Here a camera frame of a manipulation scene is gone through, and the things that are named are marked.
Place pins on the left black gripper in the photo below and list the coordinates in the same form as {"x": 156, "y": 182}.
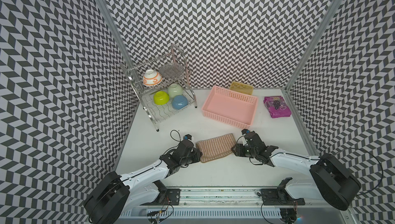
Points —
{"x": 197, "y": 156}

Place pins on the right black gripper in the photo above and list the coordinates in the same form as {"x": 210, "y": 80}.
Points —
{"x": 238, "y": 150}

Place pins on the striped beige square dishcloth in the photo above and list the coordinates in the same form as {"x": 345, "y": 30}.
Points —
{"x": 216, "y": 148}

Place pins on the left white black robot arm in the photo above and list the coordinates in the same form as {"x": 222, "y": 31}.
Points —
{"x": 116, "y": 193}

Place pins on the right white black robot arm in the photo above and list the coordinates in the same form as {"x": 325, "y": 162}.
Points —
{"x": 326, "y": 178}

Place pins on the pink perforated plastic basket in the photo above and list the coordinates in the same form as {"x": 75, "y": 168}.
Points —
{"x": 230, "y": 107}

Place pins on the purple snack packet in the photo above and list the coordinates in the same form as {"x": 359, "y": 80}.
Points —
{"x": 277, "y": 107}

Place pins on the blue bowl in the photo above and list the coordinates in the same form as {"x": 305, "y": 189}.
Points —
{"x": 179, "y": 102}

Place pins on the lime green bowl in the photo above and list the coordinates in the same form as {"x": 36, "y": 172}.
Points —
{"x": 161, "y": 98}

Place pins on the yellow plastic container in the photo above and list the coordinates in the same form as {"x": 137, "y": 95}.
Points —
{"x": 241, "y": 88}

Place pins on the pale green bowl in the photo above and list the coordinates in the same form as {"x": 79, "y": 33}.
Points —
{"x": 174, "y": 90}

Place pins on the metal two-tier dish rack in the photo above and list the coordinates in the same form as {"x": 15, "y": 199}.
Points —
{"x": 160, "y": 113}

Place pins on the white orange patterned bowl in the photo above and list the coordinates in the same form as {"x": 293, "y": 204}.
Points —
{"x": 152, "y": 78}

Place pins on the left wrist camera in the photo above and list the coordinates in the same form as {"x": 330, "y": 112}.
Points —
{"x": 187, "y": 137}

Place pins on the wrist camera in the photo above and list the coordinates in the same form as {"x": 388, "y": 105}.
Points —
{"x": 245, "y": 131}
{"x": 187, "y": 137}

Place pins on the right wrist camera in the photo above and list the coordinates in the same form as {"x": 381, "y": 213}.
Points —
{"x": 245, "y": 131}

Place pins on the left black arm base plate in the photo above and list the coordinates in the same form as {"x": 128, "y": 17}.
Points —
{"x": 169, "y": 196}

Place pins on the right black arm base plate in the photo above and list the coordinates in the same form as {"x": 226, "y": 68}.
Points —
{"x": 275, "y": 197}

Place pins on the aluminium front mounting rail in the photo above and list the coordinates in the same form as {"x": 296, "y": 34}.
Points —
{"x": 225, "y": 196}

